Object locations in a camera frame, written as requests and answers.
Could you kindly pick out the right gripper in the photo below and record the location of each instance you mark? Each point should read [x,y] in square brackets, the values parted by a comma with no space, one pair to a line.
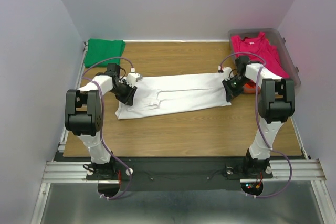
[231,92]

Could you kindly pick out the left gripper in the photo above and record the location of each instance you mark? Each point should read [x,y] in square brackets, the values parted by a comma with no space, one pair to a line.
[125,99]

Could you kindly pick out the white t shirt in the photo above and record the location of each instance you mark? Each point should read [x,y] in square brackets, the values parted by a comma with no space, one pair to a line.
[175,94]

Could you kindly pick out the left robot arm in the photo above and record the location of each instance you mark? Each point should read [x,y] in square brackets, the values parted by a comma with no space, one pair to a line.
[84,114]

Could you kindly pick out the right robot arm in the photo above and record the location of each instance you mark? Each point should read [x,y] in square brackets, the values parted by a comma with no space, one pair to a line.
[274,104]

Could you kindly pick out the orange t shirt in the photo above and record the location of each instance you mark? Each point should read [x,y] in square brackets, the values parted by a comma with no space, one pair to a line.
[249,88]

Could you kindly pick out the pink t shirt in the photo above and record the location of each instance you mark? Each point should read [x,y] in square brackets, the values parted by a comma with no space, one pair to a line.
[260,46]

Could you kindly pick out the folded green t shirt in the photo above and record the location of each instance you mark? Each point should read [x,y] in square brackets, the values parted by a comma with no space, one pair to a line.
[99,50]

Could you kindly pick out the clear plastic bin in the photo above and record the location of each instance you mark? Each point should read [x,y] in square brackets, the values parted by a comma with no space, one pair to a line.
[274,38]

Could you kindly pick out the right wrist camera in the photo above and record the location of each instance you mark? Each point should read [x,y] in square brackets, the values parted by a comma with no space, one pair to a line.
[224,71]

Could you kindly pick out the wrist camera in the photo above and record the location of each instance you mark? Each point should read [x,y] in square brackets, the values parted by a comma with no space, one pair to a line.
[133,77]
[224,71]

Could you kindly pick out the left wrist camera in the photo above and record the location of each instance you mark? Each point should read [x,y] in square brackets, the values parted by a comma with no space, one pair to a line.
[133,77]

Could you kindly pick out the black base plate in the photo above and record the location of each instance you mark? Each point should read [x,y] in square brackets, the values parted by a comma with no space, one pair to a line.
[159,174]

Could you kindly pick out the aluminium rail frame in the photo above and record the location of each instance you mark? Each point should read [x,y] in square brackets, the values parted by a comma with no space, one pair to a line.
[296,192]

